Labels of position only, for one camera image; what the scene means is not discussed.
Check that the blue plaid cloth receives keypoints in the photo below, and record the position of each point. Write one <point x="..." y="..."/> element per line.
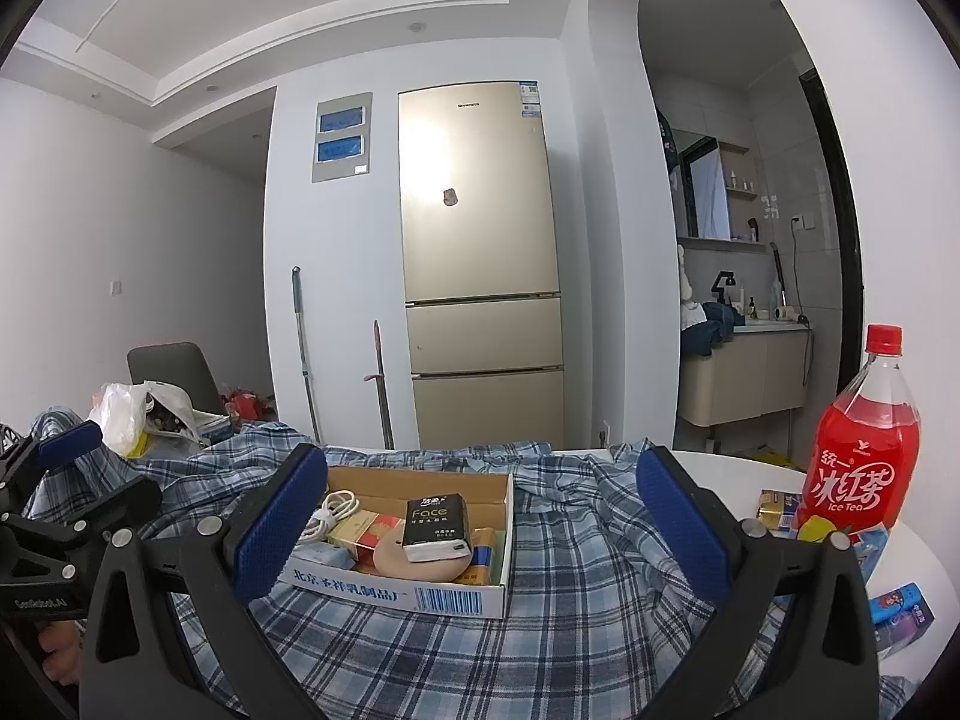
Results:
<point x="585" y="562"/>

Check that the red iced tea bottle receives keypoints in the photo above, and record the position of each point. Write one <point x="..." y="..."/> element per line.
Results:
<point x="862" y="450"/>

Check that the white blue printed cardboard box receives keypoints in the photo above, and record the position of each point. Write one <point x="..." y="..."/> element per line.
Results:
<point x="390" y="598"/>

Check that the beige vanity cabinet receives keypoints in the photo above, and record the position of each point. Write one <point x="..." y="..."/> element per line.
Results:
<point x="742" y="379"/>

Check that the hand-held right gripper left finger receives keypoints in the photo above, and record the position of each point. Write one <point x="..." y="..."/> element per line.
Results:
<point x="281" y="532"/>

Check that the dark blue cloth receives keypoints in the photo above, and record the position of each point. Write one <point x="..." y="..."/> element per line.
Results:
<point x="709" y="330"/>

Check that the light blue wipes packet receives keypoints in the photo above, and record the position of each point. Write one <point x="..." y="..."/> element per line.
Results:
<point x="326" y="561"/>

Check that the white plastic bag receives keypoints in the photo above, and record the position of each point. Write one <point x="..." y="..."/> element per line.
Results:
<point x="120" y="412"/>

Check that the blue drink carton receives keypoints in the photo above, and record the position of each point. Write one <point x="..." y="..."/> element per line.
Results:
<point x="904" y="615"/>

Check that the person's left hand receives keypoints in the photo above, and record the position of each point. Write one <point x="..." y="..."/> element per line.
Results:
<point x="64" y="652"/>

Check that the black faucet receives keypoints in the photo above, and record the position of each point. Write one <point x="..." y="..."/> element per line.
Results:
<point x="721" y="285"/>

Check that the gold refrigerator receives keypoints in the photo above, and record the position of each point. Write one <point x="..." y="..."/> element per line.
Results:
<point x="480" y="255"/>

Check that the white wall socket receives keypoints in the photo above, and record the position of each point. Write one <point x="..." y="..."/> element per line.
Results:
<point x="802" y="221"/>

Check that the gold blue cigarette pack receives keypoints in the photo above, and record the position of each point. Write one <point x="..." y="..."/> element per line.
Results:
<point x="480" y="559"/>

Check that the grey chair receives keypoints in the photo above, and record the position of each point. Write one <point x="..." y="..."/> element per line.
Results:
<point x="172" y="371"/>

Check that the yellow blue small box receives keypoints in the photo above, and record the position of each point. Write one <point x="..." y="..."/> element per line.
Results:
<point x="778" y="511"/>

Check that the gold red cigarette pack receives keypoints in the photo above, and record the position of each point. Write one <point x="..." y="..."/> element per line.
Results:
<point x="360" y="530"/>

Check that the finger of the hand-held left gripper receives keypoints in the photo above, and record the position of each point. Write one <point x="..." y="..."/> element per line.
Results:
<point x="112" y="499"/>
<point x="71" y="441"/>

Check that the black tissue pack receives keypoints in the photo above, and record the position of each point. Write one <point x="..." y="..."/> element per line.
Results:
<point x="439" y="521"/>

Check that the fridge magnet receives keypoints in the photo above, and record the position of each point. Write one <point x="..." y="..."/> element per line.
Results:
<point x="450" y="196"/>

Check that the tan round sponge puff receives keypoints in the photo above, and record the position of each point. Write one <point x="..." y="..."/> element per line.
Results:
<point x="391" y="561"/>

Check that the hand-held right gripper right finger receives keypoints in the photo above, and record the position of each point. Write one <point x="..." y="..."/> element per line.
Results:
<point x="682" y="532"/>

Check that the bathroom mirror cabinet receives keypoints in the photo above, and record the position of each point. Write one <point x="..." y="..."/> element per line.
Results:
<point x="705" y="184"/>

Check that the grey wall panel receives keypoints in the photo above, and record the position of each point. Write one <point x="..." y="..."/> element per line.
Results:
<point x="341" y="139"/>

